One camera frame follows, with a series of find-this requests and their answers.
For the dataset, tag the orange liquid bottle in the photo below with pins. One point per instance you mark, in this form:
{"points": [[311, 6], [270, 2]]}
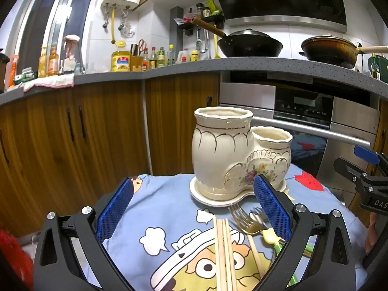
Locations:
{"points": [[53, 63]]}

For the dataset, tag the red capped sauce bottle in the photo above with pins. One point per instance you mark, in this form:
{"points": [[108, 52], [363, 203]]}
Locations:
{"points": [[153, 59]]}

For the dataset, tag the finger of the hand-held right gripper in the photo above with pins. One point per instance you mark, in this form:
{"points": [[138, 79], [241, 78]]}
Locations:
{"points": [[366, 154], [379, 259]]}

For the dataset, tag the steel built-in oven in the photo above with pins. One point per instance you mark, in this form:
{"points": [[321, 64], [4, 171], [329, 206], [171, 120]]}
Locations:
{"points": [[303, 103]]}

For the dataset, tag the dark green bottle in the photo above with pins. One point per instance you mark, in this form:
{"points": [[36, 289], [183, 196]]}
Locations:
{"points": [[377, 66]]}

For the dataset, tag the yellow cooking oil bottle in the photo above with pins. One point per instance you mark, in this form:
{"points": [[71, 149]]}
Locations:
{"points": [[120, 60]]}

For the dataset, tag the yellow dish soap bottle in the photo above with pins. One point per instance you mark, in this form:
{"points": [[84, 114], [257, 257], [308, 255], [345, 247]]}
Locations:
{"points": [[43, 65]]}

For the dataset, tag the black spice rack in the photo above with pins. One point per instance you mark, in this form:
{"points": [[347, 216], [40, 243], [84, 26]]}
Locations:
{"points": [[194, 25]]}

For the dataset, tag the cloth covered kitchen faucet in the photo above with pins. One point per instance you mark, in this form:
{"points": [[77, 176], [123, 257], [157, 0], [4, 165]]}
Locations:
{"points": [[71, 53]]}

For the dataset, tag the green label bottle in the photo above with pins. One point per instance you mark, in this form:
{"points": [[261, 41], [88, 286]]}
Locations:
{"points": [[161, 59]]}

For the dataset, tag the red plastic bag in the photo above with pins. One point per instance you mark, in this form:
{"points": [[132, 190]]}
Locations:
{"points": [[13, 260]]}

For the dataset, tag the gold metal fork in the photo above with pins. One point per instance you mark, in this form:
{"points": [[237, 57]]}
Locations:
{"points": [[242, 219]]}

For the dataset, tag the brown frying pan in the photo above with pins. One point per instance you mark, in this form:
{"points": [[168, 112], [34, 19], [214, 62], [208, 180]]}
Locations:
{"points": [[330, 51]]}

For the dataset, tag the yellow spatula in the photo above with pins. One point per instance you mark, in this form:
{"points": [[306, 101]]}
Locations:
{"points": [[217, 48]]}

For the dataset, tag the sliding glass door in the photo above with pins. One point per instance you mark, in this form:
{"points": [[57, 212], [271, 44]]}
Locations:
{"points": [[57, 15]]}

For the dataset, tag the wooden base cabinets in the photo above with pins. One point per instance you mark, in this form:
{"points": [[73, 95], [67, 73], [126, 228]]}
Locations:
{"points": [[106, 133]]}

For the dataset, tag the black lidded wok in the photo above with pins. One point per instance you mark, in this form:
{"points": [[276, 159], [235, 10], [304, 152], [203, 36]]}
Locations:
{"points": [[250, 45]]}

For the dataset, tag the grey kitchen countertop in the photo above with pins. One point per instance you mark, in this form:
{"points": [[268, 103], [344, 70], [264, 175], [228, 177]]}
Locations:
{"points": [[182, 66]]}

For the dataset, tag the white cloth pink trim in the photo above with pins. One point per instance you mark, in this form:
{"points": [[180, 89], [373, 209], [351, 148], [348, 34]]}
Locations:
{"points": [[51, 81]]}

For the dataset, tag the hanging metal ladle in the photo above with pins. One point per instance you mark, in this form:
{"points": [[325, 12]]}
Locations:
{"points": [[199, 44]]}

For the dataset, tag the clear bottle yellow cap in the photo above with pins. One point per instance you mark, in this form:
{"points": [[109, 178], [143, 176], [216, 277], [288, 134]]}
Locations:
{"points": [[171, 56]]}

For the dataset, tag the green box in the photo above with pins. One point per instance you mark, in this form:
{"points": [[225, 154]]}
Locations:
{"points": [[25, 77]]}

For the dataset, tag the silver metal fork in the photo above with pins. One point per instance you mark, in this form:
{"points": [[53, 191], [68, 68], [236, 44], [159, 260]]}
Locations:
{"points": [[257, 216]]}

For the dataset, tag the wooden knife block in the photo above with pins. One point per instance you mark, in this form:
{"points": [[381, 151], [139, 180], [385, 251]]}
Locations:
{"points": [[137, 62]]}

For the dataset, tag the cream ceramic saucer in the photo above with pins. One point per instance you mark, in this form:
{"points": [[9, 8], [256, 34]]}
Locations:
{"points": [[212, 200]]}

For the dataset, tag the cream ceramic utensil holder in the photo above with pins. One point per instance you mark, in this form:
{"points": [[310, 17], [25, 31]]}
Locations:
{"points": [[218, 157]]}

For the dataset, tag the yellow seasoning jar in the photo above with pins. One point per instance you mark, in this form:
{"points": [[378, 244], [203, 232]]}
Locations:
{"points": [[194, 56]]}

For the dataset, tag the orange spray bottle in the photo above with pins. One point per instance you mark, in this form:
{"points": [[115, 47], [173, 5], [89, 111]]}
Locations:
{"points": [[13, 71]]}

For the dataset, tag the white plastic bottle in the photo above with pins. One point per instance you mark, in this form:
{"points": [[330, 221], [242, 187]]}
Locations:
{"points": [[183, 57]]}

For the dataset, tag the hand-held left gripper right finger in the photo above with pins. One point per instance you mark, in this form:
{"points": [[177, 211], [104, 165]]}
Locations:
{"points": [[271, 209]]}

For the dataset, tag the blue cartoon printed cloth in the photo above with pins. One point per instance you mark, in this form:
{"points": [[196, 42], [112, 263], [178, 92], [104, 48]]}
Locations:
{"points": [[169, 194]]}

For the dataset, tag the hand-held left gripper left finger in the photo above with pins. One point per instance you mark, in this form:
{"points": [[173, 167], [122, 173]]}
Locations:
{"points": [[116, 209]]}

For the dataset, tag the person's right hand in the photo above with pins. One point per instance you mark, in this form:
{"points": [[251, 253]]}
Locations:
{"points": [[369, 233]]}

